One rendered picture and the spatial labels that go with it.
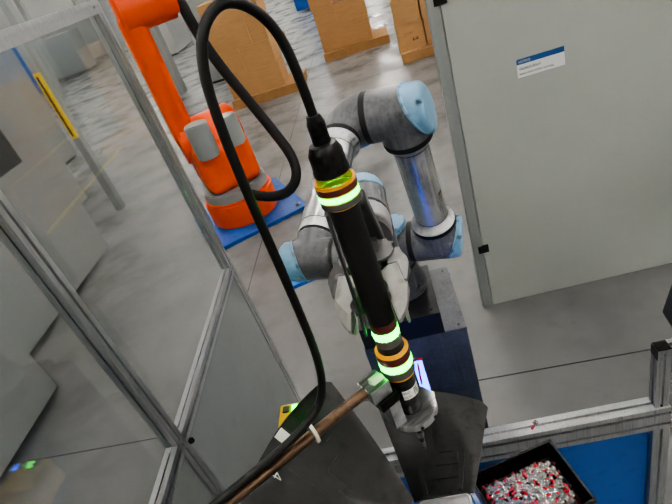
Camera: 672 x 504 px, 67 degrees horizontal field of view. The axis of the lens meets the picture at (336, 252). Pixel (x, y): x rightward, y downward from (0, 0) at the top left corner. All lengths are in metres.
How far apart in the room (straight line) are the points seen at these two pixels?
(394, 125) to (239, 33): 7.53
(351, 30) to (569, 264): 7.48
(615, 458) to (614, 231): 1.61
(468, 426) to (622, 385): 1.65
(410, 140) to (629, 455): 1.02
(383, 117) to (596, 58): 1.59
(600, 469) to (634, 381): 1.06
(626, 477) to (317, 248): 1.16
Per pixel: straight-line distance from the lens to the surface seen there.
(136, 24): 4.47
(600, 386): 2.64
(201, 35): 0.44
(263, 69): 8.62
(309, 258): 0.88
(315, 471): 0.81
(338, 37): 9.83
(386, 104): 1.11
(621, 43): 2.60
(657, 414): 1.51
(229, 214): 4.64
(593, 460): 1.61
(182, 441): 1.57
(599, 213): 2.91
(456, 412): 1.08
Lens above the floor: 2.03
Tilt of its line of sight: 32 degrees down
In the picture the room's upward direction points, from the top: 20 degrees counter-clockwise
